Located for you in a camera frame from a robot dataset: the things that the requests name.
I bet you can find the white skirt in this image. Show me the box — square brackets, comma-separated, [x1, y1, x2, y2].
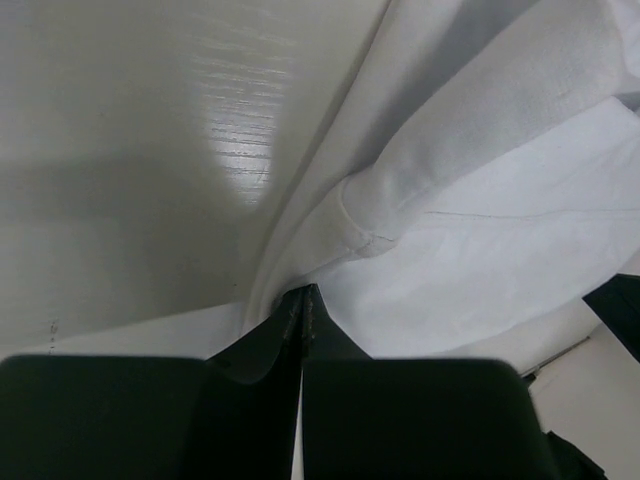
[51, 1, 639, 358]

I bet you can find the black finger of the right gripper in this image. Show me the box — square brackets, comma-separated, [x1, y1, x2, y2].
[583, 274, 640, 350]

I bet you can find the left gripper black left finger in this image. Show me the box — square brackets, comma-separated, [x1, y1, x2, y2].
[1, 290, 304, 479]

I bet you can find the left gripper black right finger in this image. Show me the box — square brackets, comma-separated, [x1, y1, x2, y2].
[301, 286, 605, 479]

